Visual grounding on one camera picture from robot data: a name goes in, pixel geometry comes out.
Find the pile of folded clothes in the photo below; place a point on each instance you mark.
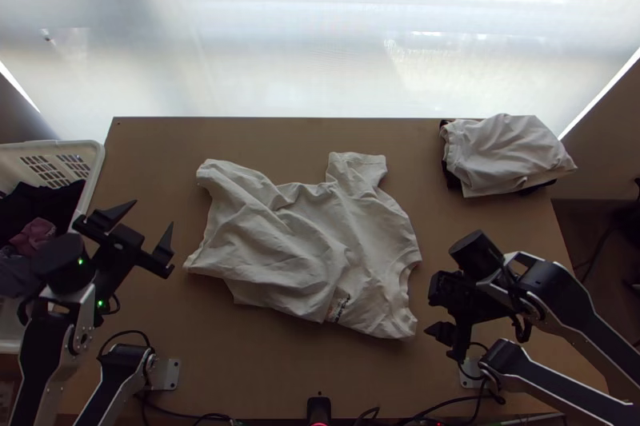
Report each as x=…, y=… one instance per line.
x=500, y=151

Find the heap of clothes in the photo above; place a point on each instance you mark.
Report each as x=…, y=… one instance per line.
x=30, y=206

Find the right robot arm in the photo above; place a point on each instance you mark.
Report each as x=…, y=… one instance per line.
x=575, y=296

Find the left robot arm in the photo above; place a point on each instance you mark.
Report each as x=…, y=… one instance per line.
x=55, y=346

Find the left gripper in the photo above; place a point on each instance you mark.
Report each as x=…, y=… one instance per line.
x=125, y=246

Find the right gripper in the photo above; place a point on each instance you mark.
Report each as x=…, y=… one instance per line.
x=467, y=326

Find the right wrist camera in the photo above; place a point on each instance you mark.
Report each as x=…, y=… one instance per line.
x=450, y=288

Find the white laundry basket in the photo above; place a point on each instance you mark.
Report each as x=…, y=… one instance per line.
x=50, y=151

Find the white t-shirt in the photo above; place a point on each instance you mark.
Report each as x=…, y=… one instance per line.
x=300, y=246

